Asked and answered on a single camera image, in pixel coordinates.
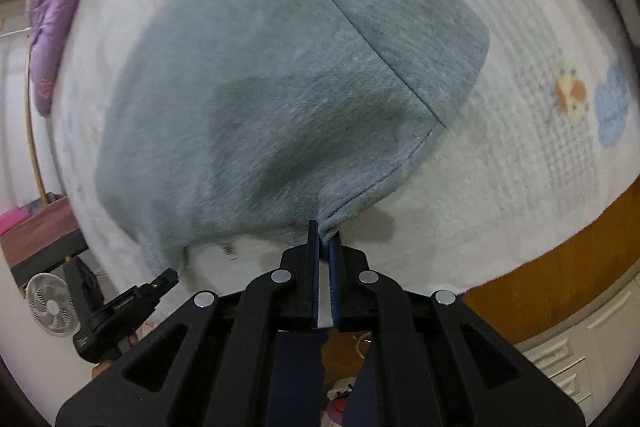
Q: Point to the white drawer unit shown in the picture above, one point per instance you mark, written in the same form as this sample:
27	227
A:
590	355

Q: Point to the grey knit sweater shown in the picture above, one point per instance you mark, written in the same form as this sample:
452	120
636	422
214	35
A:
256	117

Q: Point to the white floor fan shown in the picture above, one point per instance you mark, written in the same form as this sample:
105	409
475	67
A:
50	304

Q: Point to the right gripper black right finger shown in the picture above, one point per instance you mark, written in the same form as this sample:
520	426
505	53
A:
432	361

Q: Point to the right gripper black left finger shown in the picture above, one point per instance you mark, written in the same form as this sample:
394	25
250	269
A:
218	361

